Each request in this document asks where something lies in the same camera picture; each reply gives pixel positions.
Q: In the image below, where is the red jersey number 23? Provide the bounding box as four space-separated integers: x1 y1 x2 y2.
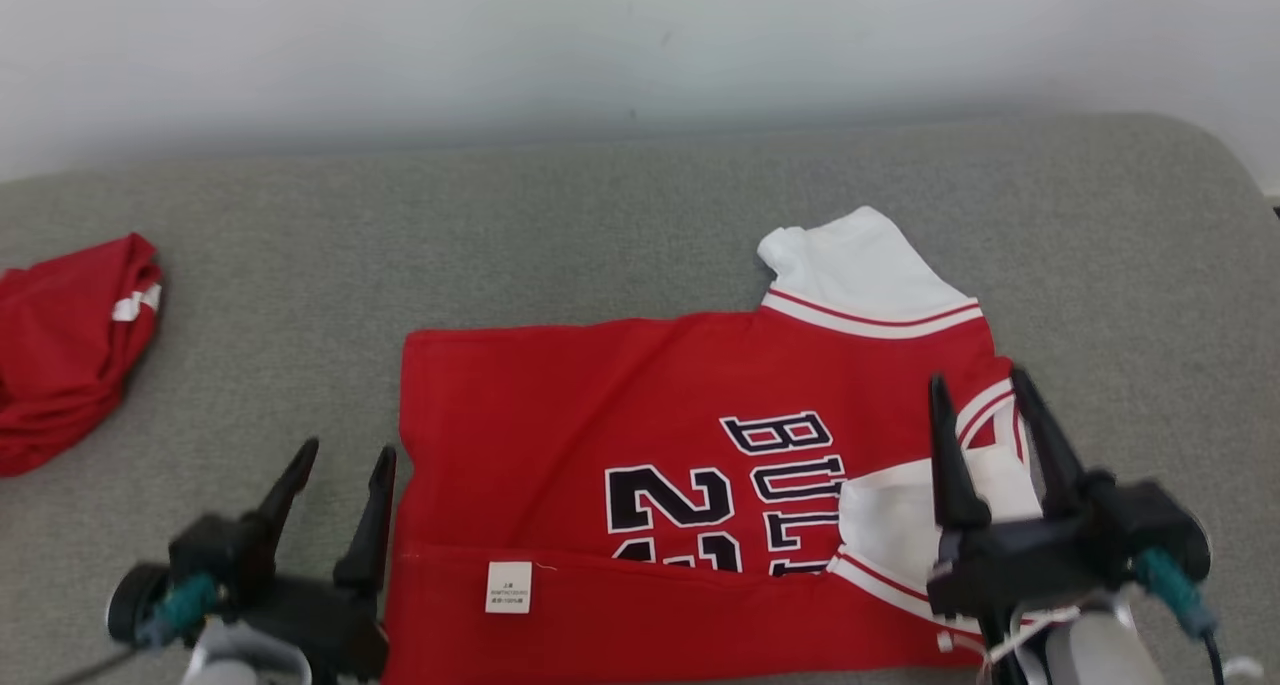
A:
383 205 1046 685

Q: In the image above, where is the grey fabric sofa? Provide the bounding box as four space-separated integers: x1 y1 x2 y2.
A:
0 113 1280 685

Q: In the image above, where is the right camera cable teal plug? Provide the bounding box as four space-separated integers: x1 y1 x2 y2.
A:
1135 548 1266 685

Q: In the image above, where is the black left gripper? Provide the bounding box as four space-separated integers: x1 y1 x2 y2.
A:
225 440 399 684

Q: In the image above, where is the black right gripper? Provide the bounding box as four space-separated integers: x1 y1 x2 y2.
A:
925 367 1111 621

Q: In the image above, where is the red shorts white trim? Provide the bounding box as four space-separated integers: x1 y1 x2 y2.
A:
0 233 164 478

